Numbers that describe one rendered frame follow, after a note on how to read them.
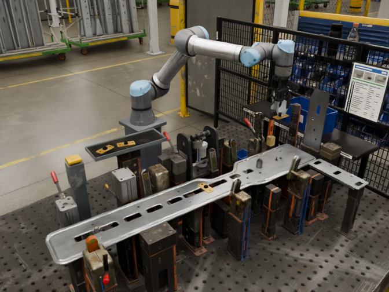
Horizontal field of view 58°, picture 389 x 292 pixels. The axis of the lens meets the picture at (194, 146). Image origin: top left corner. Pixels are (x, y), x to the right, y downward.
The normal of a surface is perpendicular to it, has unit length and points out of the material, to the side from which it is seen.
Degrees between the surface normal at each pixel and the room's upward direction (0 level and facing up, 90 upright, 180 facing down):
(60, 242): 0
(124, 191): 90
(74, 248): 0
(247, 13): 90
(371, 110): 90
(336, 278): 0
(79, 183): 90
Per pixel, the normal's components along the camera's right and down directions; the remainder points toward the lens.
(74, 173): 0.57, 0.38
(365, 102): -0.83, 0.26
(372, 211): 0.00, -0.89
